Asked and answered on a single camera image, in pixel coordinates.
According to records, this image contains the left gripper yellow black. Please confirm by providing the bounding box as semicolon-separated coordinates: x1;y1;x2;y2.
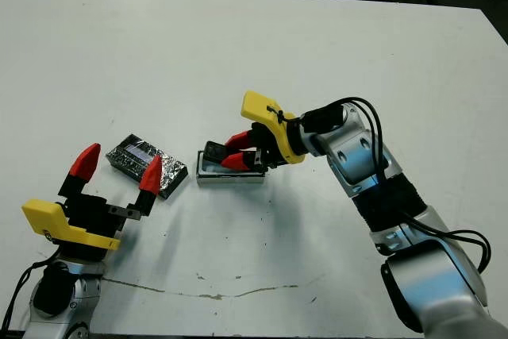
21;143;163;264

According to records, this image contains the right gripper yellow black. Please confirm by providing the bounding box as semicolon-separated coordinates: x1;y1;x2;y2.
220;91;307;171

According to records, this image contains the black camera box lid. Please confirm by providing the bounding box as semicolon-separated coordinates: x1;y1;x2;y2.
106;135;188;200

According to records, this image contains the slim black camera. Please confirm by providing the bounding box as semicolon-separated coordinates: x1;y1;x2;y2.
204;141;229;165

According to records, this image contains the camera box base white inlay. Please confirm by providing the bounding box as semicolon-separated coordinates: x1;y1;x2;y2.
195;148;266;186

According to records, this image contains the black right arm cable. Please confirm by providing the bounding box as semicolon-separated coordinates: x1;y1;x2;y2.
333;96;493;276

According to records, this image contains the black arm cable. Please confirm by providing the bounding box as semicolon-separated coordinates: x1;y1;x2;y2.
0;261;52;336
333;96;493;276

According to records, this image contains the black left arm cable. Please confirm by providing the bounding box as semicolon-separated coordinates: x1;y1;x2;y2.
0;261;52;336

